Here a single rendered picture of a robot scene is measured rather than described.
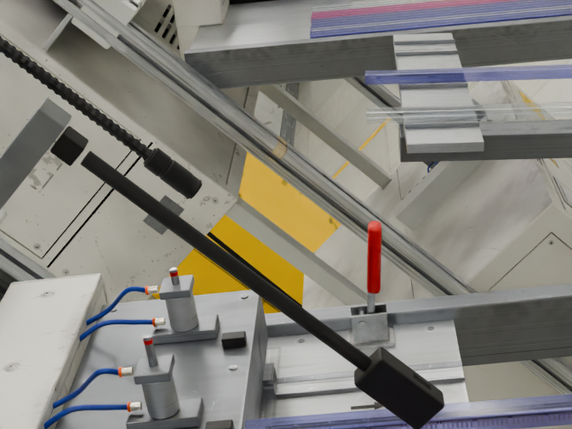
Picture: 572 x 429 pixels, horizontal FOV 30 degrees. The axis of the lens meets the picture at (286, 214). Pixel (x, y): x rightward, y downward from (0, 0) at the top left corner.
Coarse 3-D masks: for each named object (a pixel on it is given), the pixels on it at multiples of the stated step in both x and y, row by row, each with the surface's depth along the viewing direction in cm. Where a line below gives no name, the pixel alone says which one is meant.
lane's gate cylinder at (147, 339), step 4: (144, 336) 70; (148, 336) 70; (144, 340) 70; (148, 340) 70; (152, 340) 70; (144, 344) 70; (148, 344) 70; (152, 344) 70; (148, 348) 70; (152, 348) 70; (148, 352) 70; (152, 352) 70; (148, 356) 70; (152, 356) 70; (156, 356) 71; (148, 360) 70; (152, 360) 70; (156, 360) 71; (152, 364) 71; (156, 364) 71
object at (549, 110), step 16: (368, 112) 102; (384, 112) 102; (400, 112) 102; (416, 112) 101; (432, 112) 101; (448, 112) 101; (464, 112) 101; (480, 112) 101; (496, 112) 101; (512, 112) 101; (528, 112) 101; (544, 112) 101; (560, 112) 101
